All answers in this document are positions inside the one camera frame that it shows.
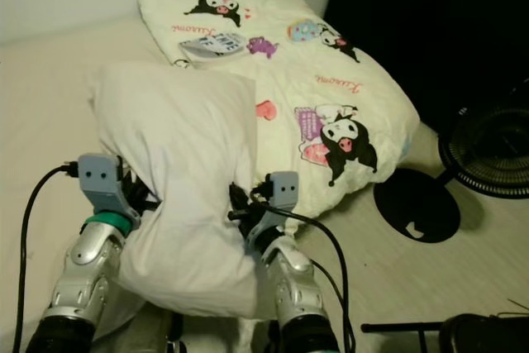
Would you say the white pillow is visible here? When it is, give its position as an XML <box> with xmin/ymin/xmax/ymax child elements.
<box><xmin>89</xmin><ymin>62</ymin><xmax>286</xmax><ymax>322</ymax></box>

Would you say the bed with cream sheet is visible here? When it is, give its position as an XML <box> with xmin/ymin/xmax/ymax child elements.
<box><xmin>0</xmin><ymin>14</ymin><xmax>431</xmax><ymax>353</ymax></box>

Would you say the black floor fan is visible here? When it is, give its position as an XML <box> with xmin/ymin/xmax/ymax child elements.
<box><xmin>373</xmin><ymin>79</ymin><xmax>529</xmax><ymax>245</ymax></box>

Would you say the cartoon print cream quilt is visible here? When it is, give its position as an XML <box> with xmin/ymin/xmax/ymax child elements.
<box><xmin>136</xmin><ymin>0</ymin><xmax>421</xmax><ymax>214</ymax></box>

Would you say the black metal bar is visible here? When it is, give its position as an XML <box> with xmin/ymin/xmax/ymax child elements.
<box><xmin>360</xmin><ymin>322</ymin><xmax>446</xmax><ymax>336</ymax></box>

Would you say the black rounded object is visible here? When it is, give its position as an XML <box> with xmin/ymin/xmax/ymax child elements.
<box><xmin>436</xmin><ymin>312</ymin><xmax>529</xmax><ymax>353</ymax></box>

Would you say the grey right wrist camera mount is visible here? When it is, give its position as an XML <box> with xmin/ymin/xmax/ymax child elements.
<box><xmin>246</xmin><ymin>171</ymin><xmax>301</xmax><ymax>236</ymax></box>

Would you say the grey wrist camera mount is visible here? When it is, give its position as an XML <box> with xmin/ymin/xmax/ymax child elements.
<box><xmin>78</xmin><ymin>153</ymin><xmax>138</xmax><ymax>218</ymax></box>
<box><xmin>246</xmin><ymin>171</ymin><xmax>301</xmax><ymax>236</ymax></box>

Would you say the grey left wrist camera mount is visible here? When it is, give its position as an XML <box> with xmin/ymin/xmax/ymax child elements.
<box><xmin>78</xmin><ymin>153</ymin><xmax>138</xmax><ymax>218</ymax></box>

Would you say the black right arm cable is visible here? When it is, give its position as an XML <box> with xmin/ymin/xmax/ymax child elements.
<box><xmin>274</xmin><ymin>203</ymin><xmax>355</xmax><ymax>353</ymax></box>

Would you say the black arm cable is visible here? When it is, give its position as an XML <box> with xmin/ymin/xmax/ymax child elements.
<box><xmin>274</xmin><ymin>203</ymin><xmax>355</xmax><ymax>353</ymax></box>
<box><xmin>13</xmin><ymin>162</ymin><xmax>82</xmax><ymax>353</ymax></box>

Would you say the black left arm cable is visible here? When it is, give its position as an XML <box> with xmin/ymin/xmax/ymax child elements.
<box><xmin>13</xmin><ymin>162</ymin><xmax>82</xmax><ymax>353</ymax></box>

